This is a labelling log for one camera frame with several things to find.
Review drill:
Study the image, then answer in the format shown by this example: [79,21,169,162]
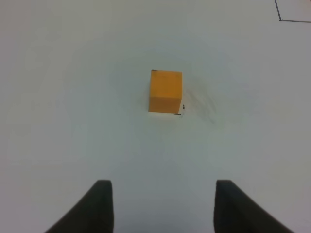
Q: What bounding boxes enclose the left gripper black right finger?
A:
[213,180,292,233]

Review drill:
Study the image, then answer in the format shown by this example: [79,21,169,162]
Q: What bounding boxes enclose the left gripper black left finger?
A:
[47,180,114,233]

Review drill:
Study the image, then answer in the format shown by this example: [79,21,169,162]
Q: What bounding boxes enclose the orange cube block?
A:
[148,69,183,114]

